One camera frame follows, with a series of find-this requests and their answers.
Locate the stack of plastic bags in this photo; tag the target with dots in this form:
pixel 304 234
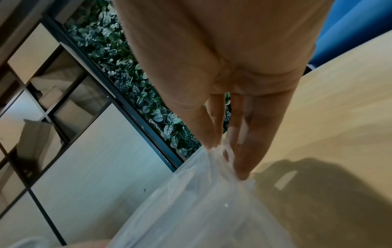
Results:
pixel 199 213

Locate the white chair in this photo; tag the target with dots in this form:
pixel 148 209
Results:
pixel 24 243

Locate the blue armchair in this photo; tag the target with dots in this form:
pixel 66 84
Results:
pixel 352 21

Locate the black metal frame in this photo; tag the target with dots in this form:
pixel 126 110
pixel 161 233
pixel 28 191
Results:
pixel 144 127

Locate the person's left hand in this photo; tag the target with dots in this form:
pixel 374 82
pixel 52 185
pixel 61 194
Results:
pixel 92 244

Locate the green plant wall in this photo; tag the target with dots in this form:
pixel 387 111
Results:
pixel 101 36

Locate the person's right hand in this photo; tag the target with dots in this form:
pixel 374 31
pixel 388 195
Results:
pixel 229 43

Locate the round wooden table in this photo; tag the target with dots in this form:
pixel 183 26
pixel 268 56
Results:
pixel 337 109

